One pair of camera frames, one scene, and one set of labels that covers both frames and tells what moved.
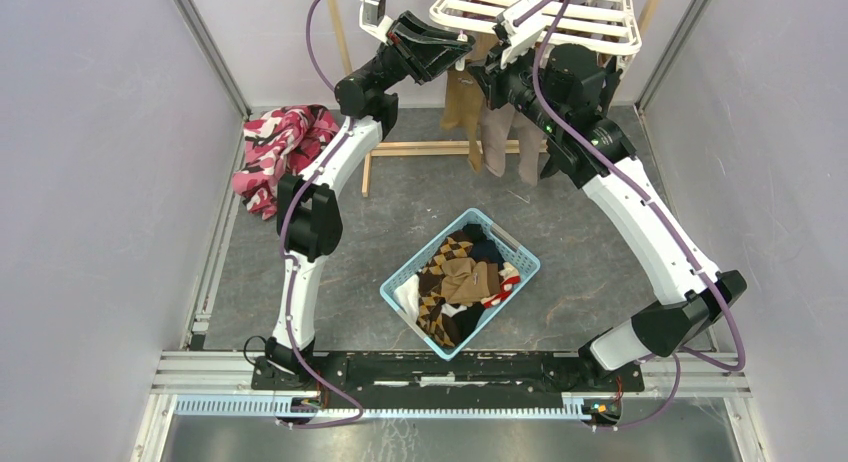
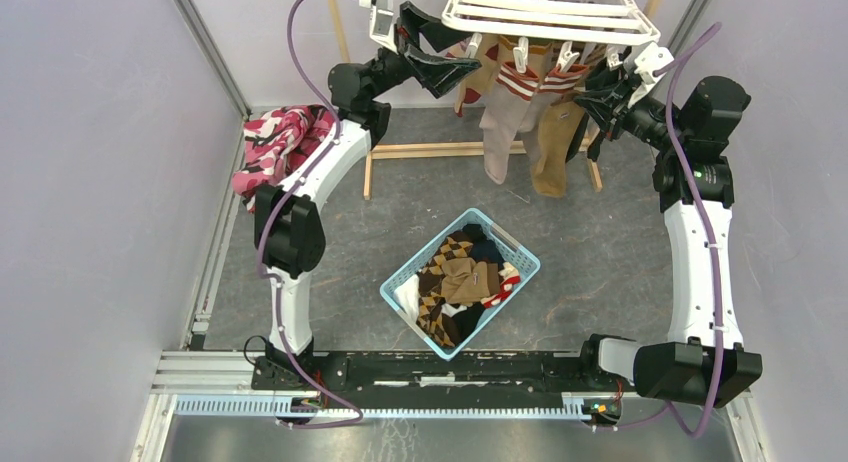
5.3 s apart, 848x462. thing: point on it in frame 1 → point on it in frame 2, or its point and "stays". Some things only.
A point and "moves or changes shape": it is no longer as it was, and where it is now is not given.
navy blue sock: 484,250 stays
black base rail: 478,375 stays
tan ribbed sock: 465,104 moves or changes shape
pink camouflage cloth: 280,142 stays
